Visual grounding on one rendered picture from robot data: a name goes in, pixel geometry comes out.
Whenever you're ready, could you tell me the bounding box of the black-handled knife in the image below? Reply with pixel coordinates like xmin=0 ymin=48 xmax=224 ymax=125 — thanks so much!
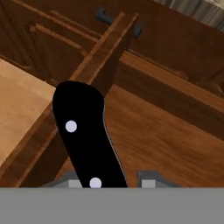
xmin=52 ymin=80 xmax=129 ymax=188

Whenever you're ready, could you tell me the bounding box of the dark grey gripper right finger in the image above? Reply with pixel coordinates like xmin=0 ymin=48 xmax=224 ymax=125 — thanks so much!
xmin=136 ymin=170 xmax=181 ymax=188

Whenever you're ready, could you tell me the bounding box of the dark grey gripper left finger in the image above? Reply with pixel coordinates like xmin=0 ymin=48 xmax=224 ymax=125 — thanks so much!
xmin=43 ymin=170 xmax=83 ymax=188

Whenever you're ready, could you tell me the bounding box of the brown wooden cupboard door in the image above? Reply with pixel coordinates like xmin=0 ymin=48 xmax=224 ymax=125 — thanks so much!
xmin=0 ymin=0 xmax=103 ymax=86

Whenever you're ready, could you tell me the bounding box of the dark grey drawer handle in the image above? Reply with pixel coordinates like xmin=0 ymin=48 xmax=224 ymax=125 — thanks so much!
xmin=95 ymin=7 xmax=144 ymax=39

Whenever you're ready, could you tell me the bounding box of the brown wooden open drawer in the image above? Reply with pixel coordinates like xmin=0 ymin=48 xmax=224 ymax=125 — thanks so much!
xmin=0 ymin=11 xmax=224 ymax=188

